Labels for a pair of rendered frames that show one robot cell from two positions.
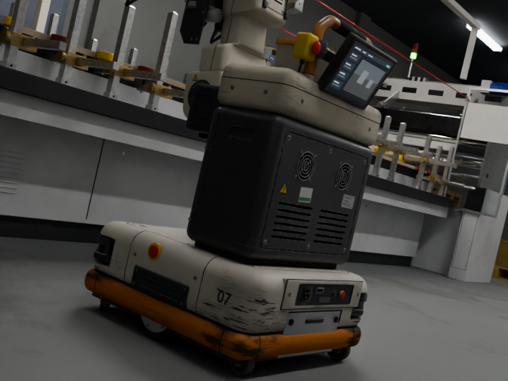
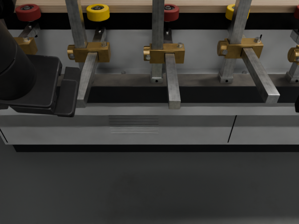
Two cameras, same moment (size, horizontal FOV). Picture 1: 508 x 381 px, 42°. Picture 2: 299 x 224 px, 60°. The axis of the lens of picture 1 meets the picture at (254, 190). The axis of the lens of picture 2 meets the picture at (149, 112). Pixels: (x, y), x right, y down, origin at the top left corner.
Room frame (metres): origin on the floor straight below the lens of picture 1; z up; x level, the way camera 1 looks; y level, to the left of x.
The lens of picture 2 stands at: (2.21, 0.28, 1.25)
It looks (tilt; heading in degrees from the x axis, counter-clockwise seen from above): 42 degrees down; 51
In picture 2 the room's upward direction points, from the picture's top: straight up
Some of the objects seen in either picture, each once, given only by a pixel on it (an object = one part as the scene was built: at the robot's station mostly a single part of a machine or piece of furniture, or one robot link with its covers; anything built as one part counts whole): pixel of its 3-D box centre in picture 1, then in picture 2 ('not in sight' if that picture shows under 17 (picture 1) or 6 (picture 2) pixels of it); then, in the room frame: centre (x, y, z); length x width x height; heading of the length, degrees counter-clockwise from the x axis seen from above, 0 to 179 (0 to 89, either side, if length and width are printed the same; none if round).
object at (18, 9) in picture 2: not in sight; (31, 22); (2.45, 1.27, 0.85); 0.08 x 0.08 x 0.11
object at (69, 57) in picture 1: (72, 60); (163, 53); (2.74, 0.85, 0.81); 0.14 x 0.06 x 0.05; 141
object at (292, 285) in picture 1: (323, 293); not in sight; (1.89, -0.26, 0.23); 0.41 x 0.02 x 0.08; 141
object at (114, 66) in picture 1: (82, 62); (169, 62); (2.72, 0.80, 0.81); 0.43 x 0.03 x 0.04; 51
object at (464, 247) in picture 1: (420, 168); not in sight; (6.68, -1.60, 0.95); 1.65 x 0.70 x 1.90; 51
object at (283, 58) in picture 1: (311, 68); not in sight; (2.00, -0.08, 0.87); 0.23 x 0.15 x 0.11; 141
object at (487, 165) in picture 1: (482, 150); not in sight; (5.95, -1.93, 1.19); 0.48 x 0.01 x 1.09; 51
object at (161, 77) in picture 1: (130, 73); (248, 56); (2.91, 0.65, 0.83); 0.43 x 0.03 x 0.04; 51
